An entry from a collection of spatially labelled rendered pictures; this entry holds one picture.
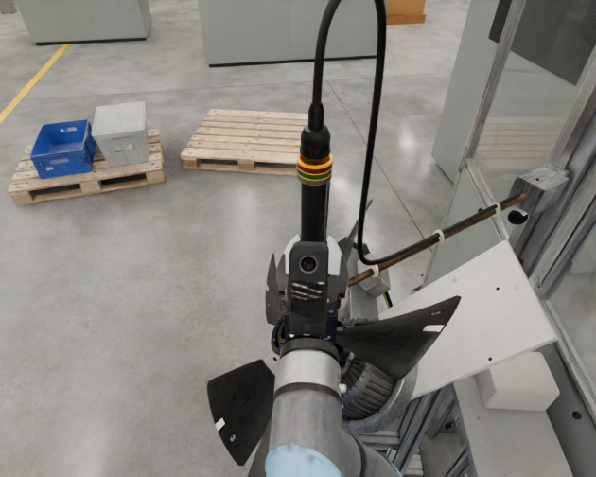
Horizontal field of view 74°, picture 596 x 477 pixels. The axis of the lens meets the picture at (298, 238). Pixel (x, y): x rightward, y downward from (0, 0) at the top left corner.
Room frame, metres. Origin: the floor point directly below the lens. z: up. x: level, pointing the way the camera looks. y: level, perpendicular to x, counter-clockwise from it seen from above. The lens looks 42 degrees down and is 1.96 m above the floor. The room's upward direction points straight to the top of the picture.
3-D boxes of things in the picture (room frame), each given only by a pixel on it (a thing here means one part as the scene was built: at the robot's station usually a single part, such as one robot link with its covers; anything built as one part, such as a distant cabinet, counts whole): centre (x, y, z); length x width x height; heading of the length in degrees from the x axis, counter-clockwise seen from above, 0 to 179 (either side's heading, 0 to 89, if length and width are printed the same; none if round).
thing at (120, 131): (3.23, 1.54, 0.31); 0.60 x 0.42 x 0.33; 17
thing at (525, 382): (0.58, -0.61, 0.92); 0.17 x 0.16 x 0.11; 87
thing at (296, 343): (0.31, -0.02, 1.53); 0.12 x 0.08 x 0.09; 177
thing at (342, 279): (0.37, -0.05, 1.55); 0.09 x 0.05 x 0.02; 167
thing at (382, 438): (0.54, -0.25, 0.56); 0.19 x 0.04 x 0.04; 87
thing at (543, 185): (0.75, -0.55, 1.44); 0.10 x 0.07 x 0.09; 122
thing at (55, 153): (3.09, 2.02, 0.25); 0.60 x 0.41 x 0.22; 17
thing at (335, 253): (0.41, -0.05, 1.53); 0.09 x 0.03 x 0.06; 167
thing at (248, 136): (3.58, 0.41, 0.07); 1.20 x 1.00 x 0.15; 84
